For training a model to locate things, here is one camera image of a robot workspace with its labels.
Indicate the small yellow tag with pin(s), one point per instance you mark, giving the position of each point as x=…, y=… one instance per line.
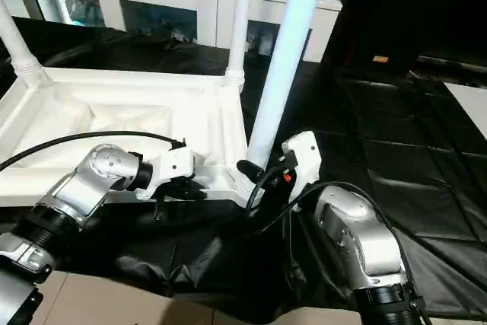
x=380, y=58

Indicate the white flat board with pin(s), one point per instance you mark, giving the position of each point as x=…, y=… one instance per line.
x=473, y=100

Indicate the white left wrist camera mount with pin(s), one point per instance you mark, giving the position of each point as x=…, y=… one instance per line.
x=171, y=164

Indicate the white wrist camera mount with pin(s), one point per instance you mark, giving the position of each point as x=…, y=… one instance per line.
x=171, y=164
x=303, y=156

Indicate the black work mat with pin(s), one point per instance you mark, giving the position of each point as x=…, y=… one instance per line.
x=396, y=150

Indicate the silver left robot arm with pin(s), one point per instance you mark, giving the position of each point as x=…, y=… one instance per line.
x=84, y=188

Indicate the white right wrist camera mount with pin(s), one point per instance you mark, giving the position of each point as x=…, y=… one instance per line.
x=303, y=156

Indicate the white plastic table top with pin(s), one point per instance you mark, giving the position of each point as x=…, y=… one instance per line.
x=114, y=119

